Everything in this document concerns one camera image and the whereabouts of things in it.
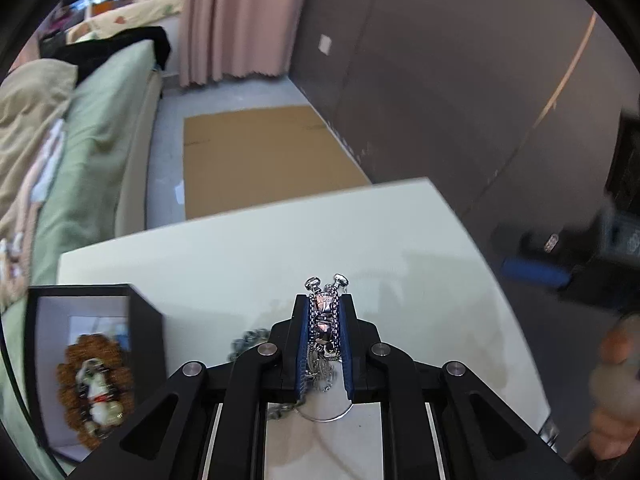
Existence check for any dark grey bead bracelet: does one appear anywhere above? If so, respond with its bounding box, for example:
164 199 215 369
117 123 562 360
230 327 271 361

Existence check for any white cloth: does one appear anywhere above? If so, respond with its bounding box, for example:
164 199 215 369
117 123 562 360
34 120 66 203

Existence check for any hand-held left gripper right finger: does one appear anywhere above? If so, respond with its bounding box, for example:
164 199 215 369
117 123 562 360
340 294 596 480

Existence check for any bed with green sheet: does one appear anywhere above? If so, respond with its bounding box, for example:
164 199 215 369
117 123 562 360
0 40 166 480

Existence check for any beige blanket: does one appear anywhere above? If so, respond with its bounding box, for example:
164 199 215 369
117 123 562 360
0 58 78 306

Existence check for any person's right hand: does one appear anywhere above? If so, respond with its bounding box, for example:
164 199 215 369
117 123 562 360
587 314 640 461

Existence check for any black cardboard box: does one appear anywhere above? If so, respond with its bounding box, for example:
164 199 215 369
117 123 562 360
22 284 166 463

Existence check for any pink curtain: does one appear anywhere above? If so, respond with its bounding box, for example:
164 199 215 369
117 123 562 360
177 0 316 88

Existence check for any black cloth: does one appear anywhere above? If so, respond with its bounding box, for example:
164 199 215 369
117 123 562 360
39 26 172 78

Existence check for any printed cream cushion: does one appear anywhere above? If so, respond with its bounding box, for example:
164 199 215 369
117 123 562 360
67 0 186 43

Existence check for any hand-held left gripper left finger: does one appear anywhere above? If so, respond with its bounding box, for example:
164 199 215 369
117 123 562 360
67 294 313 480

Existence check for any flat cardboard sheet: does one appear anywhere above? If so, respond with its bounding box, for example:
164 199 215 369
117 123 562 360
182 105 373 221

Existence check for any brown bead bracelet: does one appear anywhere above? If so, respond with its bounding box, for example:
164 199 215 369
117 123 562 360
56 335 135 448

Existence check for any silver chain bracelet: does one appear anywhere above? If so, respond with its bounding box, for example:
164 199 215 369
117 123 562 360
267 274 353 423

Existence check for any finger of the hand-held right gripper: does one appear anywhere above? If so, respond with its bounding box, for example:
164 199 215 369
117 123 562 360
492 225 571 261
502 257 571 288

